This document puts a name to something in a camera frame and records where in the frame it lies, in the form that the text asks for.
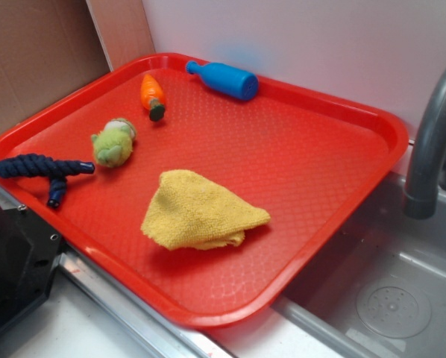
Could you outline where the red plastic tray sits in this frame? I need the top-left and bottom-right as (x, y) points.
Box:
(0, 54), (409, 329)

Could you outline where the green plush toy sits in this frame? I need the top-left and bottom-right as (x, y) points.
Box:
(91, 118), (137, 168)

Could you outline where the orange toy carrot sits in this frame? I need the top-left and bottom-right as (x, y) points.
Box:
(140, 74), (166, 122)

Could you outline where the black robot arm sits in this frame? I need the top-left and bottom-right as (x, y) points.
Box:
(0, 206), (63, 334)

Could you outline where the grey plastic sink basin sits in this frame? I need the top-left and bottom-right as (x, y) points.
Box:
(273, 157), (446, 357)

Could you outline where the yellow terry cloth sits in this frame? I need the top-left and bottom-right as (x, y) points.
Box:
(141, 169), (271, 251)

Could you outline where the blue plastic toy bottle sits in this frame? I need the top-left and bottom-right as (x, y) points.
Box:
(185, 60), (260, 101)

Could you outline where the brown cardboard panel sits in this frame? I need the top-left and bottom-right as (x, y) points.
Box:
(0, 1), (154, 134)

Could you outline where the grey sink faucet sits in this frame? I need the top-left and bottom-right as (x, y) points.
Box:
(403, 70), (446, 219)

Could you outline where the navy blue rope toy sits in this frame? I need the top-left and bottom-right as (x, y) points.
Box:
(0, 154), (95, 209)

